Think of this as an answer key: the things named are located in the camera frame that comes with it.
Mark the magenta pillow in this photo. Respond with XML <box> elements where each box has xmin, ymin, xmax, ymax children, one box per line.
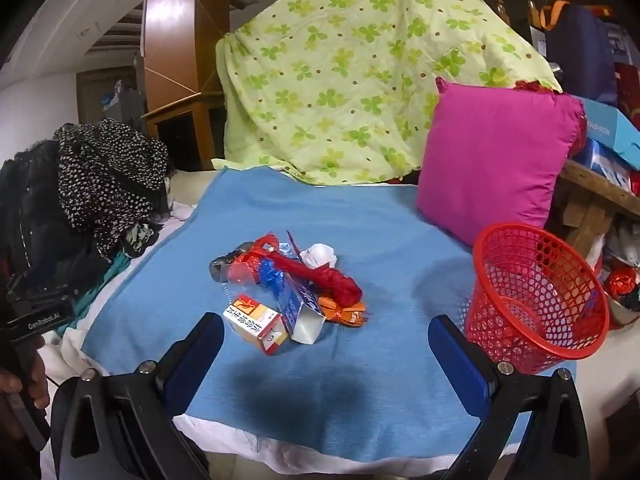
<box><xmin>416</xmin><ymin>76</ymin><xmax>587</xmax><ymax>247</ymax></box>

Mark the red cloth bundle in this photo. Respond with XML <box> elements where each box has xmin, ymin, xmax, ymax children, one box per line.
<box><xmin>260</xmin><ymin>247</ymin><xmax>363</xmax><ymax>307</ymax></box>

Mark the orange snack wrapper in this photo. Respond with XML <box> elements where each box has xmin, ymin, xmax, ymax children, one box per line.
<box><xmin>318</xmin><ymin>296</ymin><xmax>372</xmax><ymax>327</ymax></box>

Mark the black white spotted garment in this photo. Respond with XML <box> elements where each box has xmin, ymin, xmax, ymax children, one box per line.
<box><xmin>54</xmin><ymin>118</ymin><xmax>170</xmax><ymax>256</ymax></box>

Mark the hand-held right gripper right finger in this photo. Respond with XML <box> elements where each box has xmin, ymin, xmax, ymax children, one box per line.
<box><xmin>427</xmin><ymin>314</ymin><xmax>591</xmax><ymax>480</ymax></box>

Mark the blue white carton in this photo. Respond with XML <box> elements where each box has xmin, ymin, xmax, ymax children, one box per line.
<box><xmin>276</xmin><ymin>272</ymin><xmax>328</xmax><ymax>345</ymax></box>

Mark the blue plastic bag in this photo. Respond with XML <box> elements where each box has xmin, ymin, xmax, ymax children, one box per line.
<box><xmin>257</xmin><ymin>260</ymin><xmax>286</xmax><ymax>288</ymax></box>

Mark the navy bag with orange handles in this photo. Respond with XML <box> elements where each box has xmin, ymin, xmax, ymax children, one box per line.
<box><xmin>530</xmin><ymin>0</ymin><xmax>618</xmax><ymax>106</ymax></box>

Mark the blue cardboard box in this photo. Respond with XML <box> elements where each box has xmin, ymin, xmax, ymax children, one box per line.
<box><xmin>575</xmin><ymin>94</ymin><xmax>640</xmax><ymax>171</ymax></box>

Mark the red plastic mesh basket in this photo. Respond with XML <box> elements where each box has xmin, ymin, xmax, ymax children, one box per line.
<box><xmin>464</xmin><ymin>221</ymin><xmax>612</xmax><ymax>375</ymax></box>

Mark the white red medicine box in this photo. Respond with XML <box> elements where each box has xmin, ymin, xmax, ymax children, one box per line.
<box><xmin>222</xmin><ymin>293</ymin><xmax>290</xmax><ymax>356</ymax></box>

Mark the blue blanket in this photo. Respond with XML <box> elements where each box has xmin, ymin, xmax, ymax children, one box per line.
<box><xmin>80</xmin><ymin>166</ymin><xmax>576</xmax><ymax>463</ymax></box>

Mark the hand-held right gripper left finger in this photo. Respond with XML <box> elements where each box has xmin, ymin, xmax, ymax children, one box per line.
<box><xmin>50</xmin><ymin>311</ymin><xmax>226</xmax><ymax>480</ymax></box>

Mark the red gift bag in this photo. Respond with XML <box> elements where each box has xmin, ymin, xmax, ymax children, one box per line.
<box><xmin>614</xmin><ymin>62</ymin><xmax>640</xmax><ymax>126</ymax></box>

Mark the red foil ball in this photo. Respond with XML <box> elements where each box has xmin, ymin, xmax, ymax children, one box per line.
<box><xmin>605</xmin><ymin>266</ymin><xmax>638</xmax><ymax>301</ymax></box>

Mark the green floral quilt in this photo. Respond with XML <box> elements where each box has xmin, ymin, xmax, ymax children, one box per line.
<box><xmin>212</xmin><ymin>0</ymin><xmax>563</xmax><ymax>187</ymax></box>

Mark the red cushion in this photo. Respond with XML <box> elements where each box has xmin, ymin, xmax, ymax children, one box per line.
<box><xmin>515</xmin><ymin>80</ymin><xmax>588</xmax><ymax>151</ymax></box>

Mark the red plastic bag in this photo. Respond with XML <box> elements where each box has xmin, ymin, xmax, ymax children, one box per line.
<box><xmin>232</xmin><ymin>232</ymin><xmax>281</xmax><ymax>286</ymax></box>

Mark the rough wooden table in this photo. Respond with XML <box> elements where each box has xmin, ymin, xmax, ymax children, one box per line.
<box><xmin>547</xmin><ymin>160</ymin><xmax>640</xmax><ymax>258</ymax></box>

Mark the white face mask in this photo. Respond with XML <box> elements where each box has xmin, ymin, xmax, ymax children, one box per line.
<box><xmin>299</xmin><ymin>243</ymin><xmax>337</xmax><ymax>269</ymax></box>

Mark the blue white package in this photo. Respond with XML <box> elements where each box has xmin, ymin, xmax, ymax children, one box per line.
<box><xmin>575</xmin><ymin>137</ymin><xmax>633</xmax><ymax>191</ymax></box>

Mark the brown wooden cabinet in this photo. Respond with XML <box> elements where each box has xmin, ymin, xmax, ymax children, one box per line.
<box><xmin>140</xmin><ymin>0</ymin><xmax>231</xmax><ymax>173</ymax></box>

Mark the black jacket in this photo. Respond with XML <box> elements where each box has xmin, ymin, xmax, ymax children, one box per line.
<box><xmin>0</xmin><ymin>140</ymin><xmax>116</xmax><ymax>321</ymax></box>

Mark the brown lattice door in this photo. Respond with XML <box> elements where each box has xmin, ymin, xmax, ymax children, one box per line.
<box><xmin>76</xmin><ymin>67</ymin><xmax>146</xmax><ymax>128</ymax></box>

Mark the person's left hand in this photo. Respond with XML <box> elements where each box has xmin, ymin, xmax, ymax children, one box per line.
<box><xmin>0</xmin><ymin>335</ymin><xmax>51</xmax><ymax>426</ymax></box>

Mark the teal cloth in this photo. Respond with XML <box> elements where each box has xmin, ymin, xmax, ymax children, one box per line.
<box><xmin>55</xmin><ymin>250</ymin><xmax>131</xmax><ymax>336</ymax></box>

